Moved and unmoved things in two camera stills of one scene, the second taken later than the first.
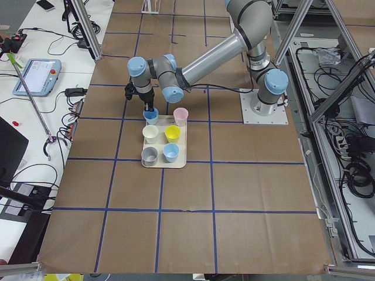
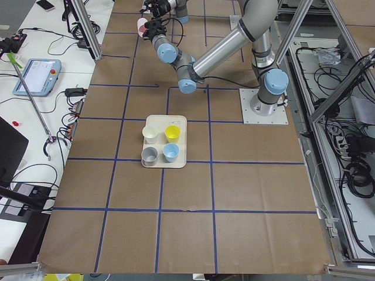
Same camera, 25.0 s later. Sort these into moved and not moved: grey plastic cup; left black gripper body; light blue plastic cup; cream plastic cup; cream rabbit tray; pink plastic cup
Moved: pink plastic cup; left black gripper body
Not moved: light blue plastic cup; grey plastic cup; cream plastic cup; cream rabbit tray
